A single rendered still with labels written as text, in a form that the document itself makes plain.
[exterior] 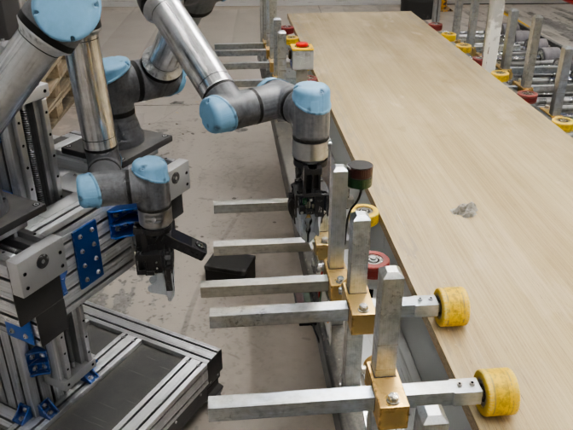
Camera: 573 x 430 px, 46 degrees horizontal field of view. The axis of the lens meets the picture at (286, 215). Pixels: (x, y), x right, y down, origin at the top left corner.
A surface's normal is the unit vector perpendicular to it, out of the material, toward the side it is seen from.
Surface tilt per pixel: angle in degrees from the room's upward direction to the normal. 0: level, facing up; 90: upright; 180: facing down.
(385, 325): 90
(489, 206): 0
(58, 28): 84
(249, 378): 0
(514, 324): 0
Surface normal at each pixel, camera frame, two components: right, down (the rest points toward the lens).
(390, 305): 0.09, 0.47
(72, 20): 0.33, 0.36
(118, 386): 0.00, -0.88
